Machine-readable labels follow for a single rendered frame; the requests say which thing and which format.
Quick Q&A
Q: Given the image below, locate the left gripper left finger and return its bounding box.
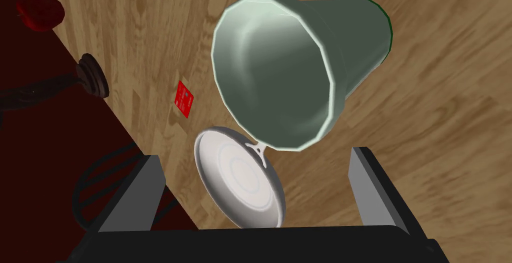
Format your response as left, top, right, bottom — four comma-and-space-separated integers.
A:
97, 154, 167, 233

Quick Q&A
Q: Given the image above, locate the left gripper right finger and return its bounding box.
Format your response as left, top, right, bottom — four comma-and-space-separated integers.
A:
347, 146, 417, 238

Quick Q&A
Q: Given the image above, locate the white plate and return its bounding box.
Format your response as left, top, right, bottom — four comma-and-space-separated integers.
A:
193, 126, 287, 229

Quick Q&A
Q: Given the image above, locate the red card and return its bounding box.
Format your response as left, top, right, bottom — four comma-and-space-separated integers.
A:
174, 80, 195, 119

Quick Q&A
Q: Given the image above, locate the green cup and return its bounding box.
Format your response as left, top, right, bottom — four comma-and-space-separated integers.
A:
210, 0, 394, 152

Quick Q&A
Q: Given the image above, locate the red round object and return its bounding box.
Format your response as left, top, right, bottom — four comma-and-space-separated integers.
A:
16, 0, 66, 32

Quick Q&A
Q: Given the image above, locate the black wire chair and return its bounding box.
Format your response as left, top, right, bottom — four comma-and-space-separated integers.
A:
71, 140, 181, 233

